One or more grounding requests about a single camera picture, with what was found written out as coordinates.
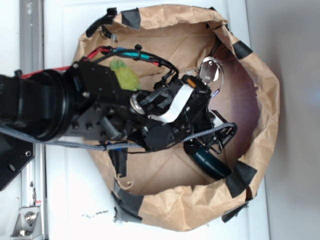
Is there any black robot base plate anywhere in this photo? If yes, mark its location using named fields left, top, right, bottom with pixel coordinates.
left=0, top=133, right=35, bottom=191

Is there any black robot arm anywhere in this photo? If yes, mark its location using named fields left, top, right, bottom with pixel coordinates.
left=0, top=61, right=237, bottom=153

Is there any metal corner bracket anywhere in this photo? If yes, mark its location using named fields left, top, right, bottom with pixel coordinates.
left=10, top=206, right=42, bottom=240

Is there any grey braided cable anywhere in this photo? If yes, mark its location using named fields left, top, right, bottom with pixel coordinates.
left=0, top=122, right=236, bottom=152

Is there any dark green toy cucumber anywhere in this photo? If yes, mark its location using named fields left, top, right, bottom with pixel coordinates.
left=189, top=147, right=232, bottom=180

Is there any white ribbon cable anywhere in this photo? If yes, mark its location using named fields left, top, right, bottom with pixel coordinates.
left=148, top=82, right=196, bottom=124

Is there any aluminium rail frame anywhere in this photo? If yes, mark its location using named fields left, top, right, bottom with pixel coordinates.
left=19, top=0, right=48, bottom=240

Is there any brown paper bag bin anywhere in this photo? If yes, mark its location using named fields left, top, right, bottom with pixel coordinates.
left=74, top=4, right=280, bottom=231

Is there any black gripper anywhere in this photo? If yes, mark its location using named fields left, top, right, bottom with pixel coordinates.
left=127, top=75, right=237, bottom=154

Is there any red black wire bundle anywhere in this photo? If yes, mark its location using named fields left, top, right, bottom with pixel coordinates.
left=22, top=44, right=180, bottom=83

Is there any green plush toy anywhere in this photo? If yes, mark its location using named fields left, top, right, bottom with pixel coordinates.
left=110, top=59, right=141, bottom=91

